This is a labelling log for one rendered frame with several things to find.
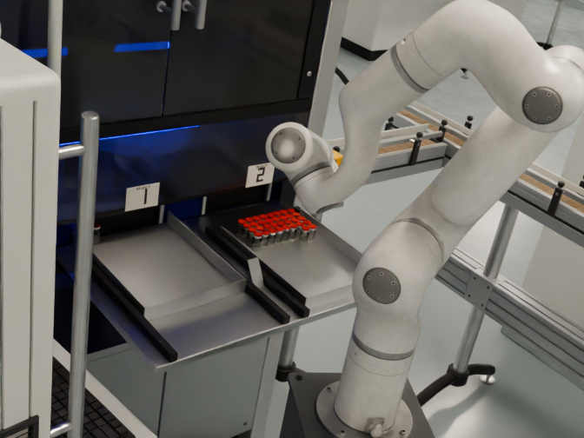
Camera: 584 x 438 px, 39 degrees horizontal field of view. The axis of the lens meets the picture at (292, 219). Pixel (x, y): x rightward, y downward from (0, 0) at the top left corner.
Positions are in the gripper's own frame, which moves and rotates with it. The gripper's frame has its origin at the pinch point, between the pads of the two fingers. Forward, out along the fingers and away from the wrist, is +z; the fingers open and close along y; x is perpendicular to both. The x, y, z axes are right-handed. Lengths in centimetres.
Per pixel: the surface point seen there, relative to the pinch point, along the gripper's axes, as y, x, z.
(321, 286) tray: 14.6, -21.3, 26.1
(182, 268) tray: -6.0, -43.4, 13.8
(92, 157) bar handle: -6, -18, -63
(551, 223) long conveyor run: 31, 33, 99
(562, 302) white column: 56, 22, 180
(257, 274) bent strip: 4.9, -30.1, 17.2
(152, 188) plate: -24.6, -37.5, 9.5
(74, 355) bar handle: 11, -44, -48
